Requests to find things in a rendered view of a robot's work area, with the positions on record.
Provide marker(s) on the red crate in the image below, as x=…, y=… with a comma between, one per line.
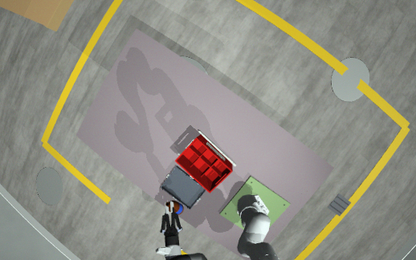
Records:
x=211, y=157

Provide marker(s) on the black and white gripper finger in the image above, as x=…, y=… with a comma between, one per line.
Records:
x=174, y=216
x=165, y=218

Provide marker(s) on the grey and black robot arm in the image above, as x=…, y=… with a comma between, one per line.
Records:
x=256, y=225

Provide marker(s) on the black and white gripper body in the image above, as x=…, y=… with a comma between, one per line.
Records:
x=171, y=240

